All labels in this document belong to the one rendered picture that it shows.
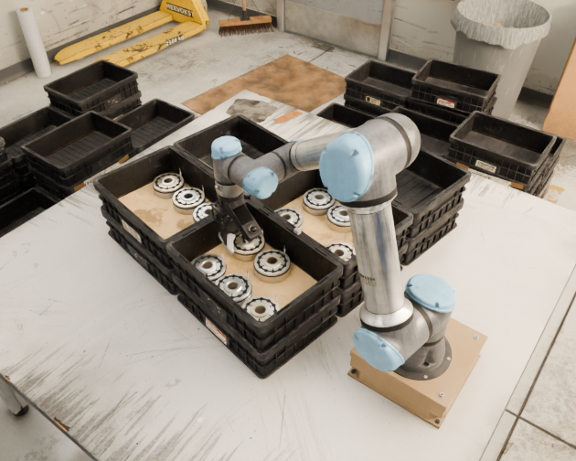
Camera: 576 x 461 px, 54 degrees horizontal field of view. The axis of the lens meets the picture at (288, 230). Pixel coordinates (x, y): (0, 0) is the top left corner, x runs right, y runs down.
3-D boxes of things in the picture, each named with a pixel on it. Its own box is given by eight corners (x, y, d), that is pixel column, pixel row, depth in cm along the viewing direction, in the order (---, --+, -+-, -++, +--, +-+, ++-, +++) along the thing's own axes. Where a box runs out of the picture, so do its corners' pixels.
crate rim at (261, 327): (346, 273, 148) (346, 266, 146) (260, 336, 132) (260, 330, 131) (247, 203, 169) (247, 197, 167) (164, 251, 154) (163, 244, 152)
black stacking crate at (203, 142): (314, 187, 191) (316, 159, 183) (249, 226, 176) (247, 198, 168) (240, 140, 212) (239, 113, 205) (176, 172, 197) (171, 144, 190)
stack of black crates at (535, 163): (529, 211, 285) (558, 135, 254) (508, 244, 267) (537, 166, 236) (455, 183, 302) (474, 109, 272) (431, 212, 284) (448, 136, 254)
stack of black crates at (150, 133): (165, 149, 326) (155, 97, 304) (202, 167, 313) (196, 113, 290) (111, 183, 302) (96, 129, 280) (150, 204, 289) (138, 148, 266)
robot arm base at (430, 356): (452, 341, 145) (462, 316, 138) (431, 383, 135) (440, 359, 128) (399, 316, 150) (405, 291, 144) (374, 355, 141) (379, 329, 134)
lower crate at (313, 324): (340, 322, 161) (343, 294, 153) (262, 385, 146) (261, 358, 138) (250, 252, 183) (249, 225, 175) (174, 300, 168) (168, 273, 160)
